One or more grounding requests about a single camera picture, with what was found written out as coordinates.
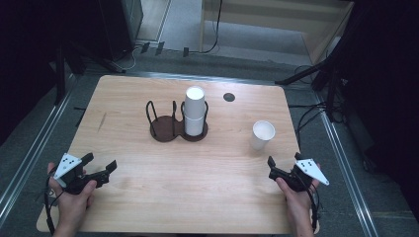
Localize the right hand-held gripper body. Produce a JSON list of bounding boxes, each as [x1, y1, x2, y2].
[[268, 158, 330, 194]]

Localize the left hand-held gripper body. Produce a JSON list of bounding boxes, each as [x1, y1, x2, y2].
[[52, 152, 101, 196]]

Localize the white paper cup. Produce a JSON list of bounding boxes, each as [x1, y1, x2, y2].
[[183, 85, 207, 119], [248, 119, 277, 152], [183, 113, 206, 137]]

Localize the dark double cup holder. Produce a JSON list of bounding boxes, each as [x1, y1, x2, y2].
[[144, 100, 210, 143]]

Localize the person's right hand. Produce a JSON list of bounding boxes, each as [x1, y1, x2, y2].
[[275, 176, 321, 218]]

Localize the person's left hand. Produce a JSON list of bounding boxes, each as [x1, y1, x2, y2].
[[46, 161, 99, 227]]

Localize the black tripod stand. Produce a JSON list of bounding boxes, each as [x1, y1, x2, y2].
[[274, 48, 351, 123]]

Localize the black metal stand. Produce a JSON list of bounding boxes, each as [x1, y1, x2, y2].
[[48, 39, 126, 107]]

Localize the dark cabinet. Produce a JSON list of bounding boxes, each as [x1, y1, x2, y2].
[[98, 0, 144, 62]]

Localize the metal floor rail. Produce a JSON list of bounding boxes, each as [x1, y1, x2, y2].
[[0, 74, 76, 219], [314, 93, 380, 237]]

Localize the right hand-held gripper cable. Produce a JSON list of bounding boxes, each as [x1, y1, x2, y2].
[[305, 183, 321, 233]]

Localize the hand-held gripper cable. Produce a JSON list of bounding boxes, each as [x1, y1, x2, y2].
[[42, 176, 67, 236], [305, 183, 321, 233]]

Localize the black floor cables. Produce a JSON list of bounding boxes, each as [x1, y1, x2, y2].
[[288, 101, 331, 151]]

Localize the left hand-held gripper cable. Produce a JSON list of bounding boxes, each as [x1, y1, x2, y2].
[[42, 176, 67, 236]]

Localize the white floor cable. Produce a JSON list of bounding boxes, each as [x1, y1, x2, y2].
[[122, 43, 146, 72]]

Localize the black hanging cable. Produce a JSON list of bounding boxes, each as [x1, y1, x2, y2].
[[197, 0, 223, 55]]

